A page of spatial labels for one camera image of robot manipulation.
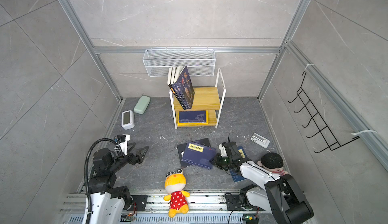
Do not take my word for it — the white wooden two-tier shelf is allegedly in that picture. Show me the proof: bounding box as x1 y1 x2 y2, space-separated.
169 68 226 130

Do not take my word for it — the white digital clock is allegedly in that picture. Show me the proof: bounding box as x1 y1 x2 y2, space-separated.
121 110 135 130

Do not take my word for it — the mint green case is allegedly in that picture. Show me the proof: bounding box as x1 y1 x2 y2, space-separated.
133 95 151 115

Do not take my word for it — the black upright book on shelf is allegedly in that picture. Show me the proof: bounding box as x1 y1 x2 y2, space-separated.
167 67 185 109

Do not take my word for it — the black wire hook rack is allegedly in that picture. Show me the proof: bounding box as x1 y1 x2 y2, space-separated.
288 72 360 154

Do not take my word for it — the black-haired doll plush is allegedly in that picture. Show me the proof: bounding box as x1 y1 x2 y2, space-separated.
257 152 288 176

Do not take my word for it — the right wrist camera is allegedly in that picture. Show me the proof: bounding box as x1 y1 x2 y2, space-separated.
219 144 227 157

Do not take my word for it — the white metal phone stand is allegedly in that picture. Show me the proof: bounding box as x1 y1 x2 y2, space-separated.
251 133 270 148

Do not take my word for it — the white wire mesh basket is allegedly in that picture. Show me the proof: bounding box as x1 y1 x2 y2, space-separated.
142 48 216 77

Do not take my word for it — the blue book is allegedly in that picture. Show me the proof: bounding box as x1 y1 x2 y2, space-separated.
227 146 246 183

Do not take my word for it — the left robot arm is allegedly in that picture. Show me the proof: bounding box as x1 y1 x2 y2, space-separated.
82 134 149 224

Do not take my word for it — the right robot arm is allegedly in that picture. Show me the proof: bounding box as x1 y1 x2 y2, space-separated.
210 142 314 224

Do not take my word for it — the yellow frog plush toy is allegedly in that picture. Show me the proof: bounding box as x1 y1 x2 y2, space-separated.
164 168 190 218

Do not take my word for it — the navy book with yellow label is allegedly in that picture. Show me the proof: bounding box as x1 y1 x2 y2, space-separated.
178 110 208 123

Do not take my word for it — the yellow cartoon book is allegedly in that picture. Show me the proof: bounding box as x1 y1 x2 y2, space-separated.
176 111 209 127

